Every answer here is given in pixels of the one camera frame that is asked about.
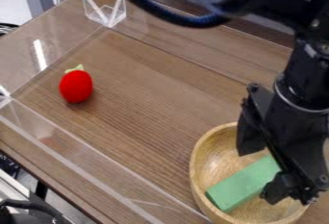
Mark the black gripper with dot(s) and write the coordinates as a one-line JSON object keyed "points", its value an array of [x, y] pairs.
{"points": [[277, 124]]}

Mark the black clamp with bolt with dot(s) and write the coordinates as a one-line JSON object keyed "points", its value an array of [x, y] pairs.
{"points": [[46, 212]]}

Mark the clear acrylic enclosure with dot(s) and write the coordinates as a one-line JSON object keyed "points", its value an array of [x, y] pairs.
{"points": [[114, 153]]}

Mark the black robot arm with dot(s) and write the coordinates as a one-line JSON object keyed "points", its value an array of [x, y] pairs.
{"points": [[307, 17]]}

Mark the light wooden bowl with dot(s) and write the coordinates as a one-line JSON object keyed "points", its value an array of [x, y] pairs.
{"points": [[215, 161]]}

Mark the red toy strawberry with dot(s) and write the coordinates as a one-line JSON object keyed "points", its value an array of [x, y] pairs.
{"points": [[75, 85]]}

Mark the green rectangular block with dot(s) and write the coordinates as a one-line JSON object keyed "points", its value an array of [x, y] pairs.
{"points": [[239, 188]]}

